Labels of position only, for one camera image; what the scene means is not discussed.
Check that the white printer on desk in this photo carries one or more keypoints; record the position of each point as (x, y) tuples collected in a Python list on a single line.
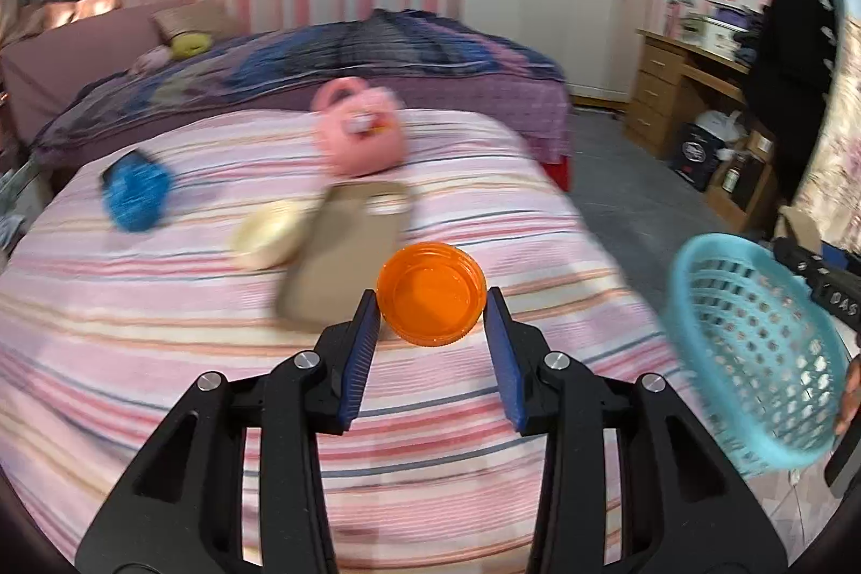
[(710, 34)]

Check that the tan pillow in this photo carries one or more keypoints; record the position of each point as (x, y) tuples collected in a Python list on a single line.
[(207, 16)]

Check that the black phone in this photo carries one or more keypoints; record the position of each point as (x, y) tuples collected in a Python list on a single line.
[(124, 171)]

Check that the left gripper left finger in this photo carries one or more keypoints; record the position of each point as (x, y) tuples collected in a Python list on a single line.
[(230, 480)]

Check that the orange plastic cap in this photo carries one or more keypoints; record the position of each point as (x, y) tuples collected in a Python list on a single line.
[(431, 293)]

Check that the cream round lid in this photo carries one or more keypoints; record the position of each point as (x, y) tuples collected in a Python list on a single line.
[(270, 235)]

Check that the purple bed with blanket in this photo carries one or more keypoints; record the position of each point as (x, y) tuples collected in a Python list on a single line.
[(73, 99)]

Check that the floral curtain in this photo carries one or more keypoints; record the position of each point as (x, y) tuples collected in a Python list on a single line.
[(831, 190)]

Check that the wooden desk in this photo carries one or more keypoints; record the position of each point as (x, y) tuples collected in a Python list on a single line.
[(677, 82)]

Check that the pink striped bed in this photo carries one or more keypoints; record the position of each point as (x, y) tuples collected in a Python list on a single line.
[(102, 332)]

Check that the black box under desk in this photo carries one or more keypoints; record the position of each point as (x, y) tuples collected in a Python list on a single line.
[(696, 157)]

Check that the yellow plush toy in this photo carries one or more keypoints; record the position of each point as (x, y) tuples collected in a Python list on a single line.
[(189, 44)]

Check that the pink toy handbag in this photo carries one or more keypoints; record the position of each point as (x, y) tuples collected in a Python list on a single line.
[(358, 127)]

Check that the brown phone case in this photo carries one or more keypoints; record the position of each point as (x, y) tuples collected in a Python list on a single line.
[(358, 226)]

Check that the black hanging coat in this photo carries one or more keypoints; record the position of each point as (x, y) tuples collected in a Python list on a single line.
[(788, 85)]

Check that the white bag under desk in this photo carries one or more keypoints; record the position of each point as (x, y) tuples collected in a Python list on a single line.
[(728, 128)]

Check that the light blue plastic basket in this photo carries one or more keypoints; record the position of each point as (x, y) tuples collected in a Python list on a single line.
[(766, 362)]

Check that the blue crumpled plastic wrap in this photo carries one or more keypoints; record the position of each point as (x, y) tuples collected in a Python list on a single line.
[(139, 208)]

